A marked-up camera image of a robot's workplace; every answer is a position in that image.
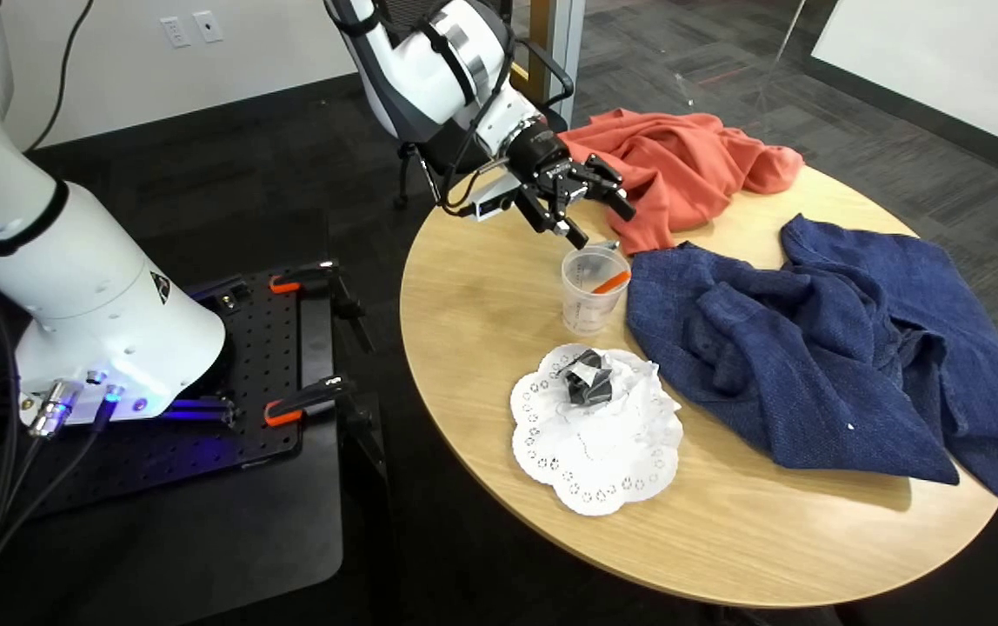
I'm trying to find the blue cloth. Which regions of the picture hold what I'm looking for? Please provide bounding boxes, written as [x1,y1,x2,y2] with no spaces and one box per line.
[622,211,998,505]

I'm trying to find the orange cloth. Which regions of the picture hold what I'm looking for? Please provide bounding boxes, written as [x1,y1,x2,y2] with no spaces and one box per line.
[558,108,810,262]

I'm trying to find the orange black clamp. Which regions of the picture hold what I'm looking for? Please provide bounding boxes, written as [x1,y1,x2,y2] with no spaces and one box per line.
[260,374,353,432]
[264,259,346,301]

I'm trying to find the black perforated mounting board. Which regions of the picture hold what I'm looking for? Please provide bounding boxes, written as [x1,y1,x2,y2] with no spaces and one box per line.
[186,259,353,473]

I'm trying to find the black wall cable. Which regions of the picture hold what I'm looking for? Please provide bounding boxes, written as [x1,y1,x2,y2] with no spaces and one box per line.
[32,0,102,149]

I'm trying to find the black robot stand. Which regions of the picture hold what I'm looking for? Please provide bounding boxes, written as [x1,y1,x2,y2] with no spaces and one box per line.
[0,259,353,626]

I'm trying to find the white paper doily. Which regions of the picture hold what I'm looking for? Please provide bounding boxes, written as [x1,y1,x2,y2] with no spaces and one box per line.
[506,338,689,522]

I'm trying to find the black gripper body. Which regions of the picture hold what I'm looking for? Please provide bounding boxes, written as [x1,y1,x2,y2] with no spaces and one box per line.
[506,117,582,196]

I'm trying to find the black binder clip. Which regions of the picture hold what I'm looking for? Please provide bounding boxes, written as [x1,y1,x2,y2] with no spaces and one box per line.
[559,348,618,410]

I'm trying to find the clear plastic cup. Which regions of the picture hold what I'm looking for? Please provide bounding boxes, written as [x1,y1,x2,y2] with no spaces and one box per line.
[558,239,638,343]

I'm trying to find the white wall outlet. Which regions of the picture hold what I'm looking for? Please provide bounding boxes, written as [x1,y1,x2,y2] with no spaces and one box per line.
[193,6,226,47]
[158,11,194,51]

